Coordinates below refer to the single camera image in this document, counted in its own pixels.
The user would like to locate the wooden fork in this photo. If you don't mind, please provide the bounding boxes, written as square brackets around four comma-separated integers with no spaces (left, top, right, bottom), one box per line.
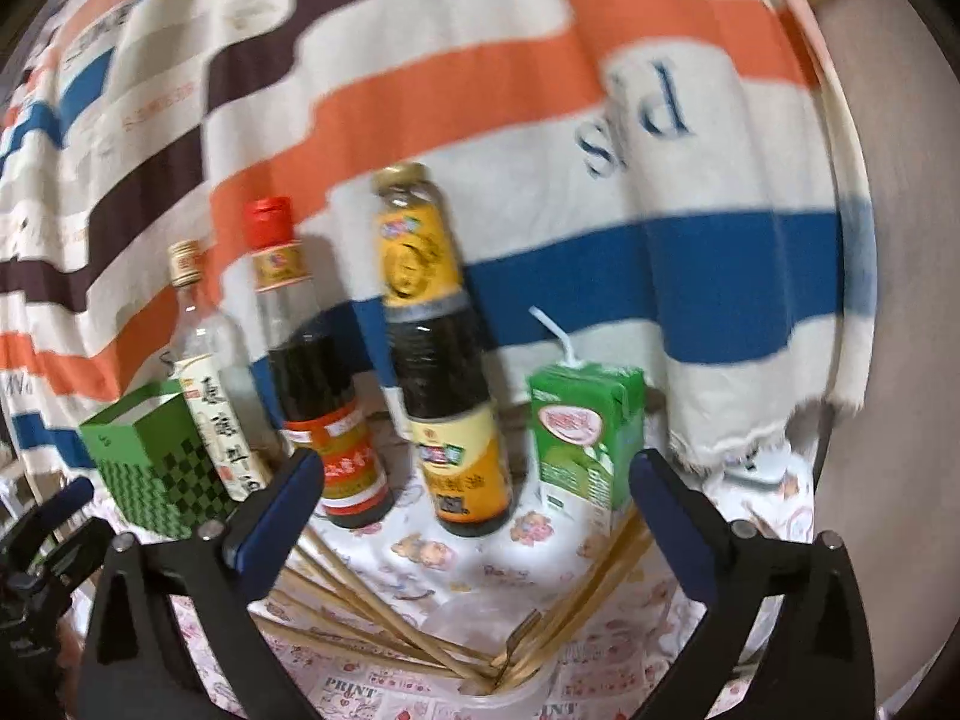
[491,610,542,691]

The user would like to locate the red cap sesame oil bottle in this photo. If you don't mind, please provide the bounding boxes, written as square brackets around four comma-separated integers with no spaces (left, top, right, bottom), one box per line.
[244,196,396,530]

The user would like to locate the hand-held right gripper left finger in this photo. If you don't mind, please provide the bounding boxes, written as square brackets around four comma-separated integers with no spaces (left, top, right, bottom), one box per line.
[79,448,325,720]

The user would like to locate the oyster sauce bottle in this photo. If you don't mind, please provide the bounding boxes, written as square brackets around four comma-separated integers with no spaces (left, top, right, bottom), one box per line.
[373,163,515,539]

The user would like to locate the green checkered box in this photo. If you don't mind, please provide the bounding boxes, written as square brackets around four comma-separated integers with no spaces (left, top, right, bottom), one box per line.
[79,380,241,541]

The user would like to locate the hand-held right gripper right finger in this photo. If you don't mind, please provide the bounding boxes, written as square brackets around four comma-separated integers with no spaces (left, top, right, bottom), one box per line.
[628,450,877,720]

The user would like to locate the cooking wine bottle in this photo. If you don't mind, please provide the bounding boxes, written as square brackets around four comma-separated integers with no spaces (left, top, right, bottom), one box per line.
[166,240,278,503]

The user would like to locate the translucent plastic cup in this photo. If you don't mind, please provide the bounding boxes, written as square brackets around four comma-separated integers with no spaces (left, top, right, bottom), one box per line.
[420,600,578,720]

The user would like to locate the bundle of wooden chopsticks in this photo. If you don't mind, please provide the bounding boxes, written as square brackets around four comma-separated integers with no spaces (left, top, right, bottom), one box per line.
[251,502,657,697]

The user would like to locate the bear print tablecloth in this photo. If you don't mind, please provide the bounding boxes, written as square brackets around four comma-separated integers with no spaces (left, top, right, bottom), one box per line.
[285,457,815,616]

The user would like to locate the green milk drink carton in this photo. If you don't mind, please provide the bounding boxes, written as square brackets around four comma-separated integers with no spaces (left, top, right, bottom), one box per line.
[527,362,647,533]

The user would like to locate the striped cloth backdrop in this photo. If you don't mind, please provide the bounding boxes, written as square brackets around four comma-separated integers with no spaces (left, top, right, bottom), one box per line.
[0,0,878,481]

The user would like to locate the white drinking straw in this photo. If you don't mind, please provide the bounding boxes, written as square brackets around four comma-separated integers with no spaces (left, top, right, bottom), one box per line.
[529,306,580,367]

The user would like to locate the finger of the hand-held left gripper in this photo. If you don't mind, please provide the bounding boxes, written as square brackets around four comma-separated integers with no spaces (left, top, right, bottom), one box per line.
[41,517,115,586]
[36,476,96,533]

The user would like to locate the brown wooden board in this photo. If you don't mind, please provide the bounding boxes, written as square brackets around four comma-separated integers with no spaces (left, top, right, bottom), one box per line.
[810,0,960,691]

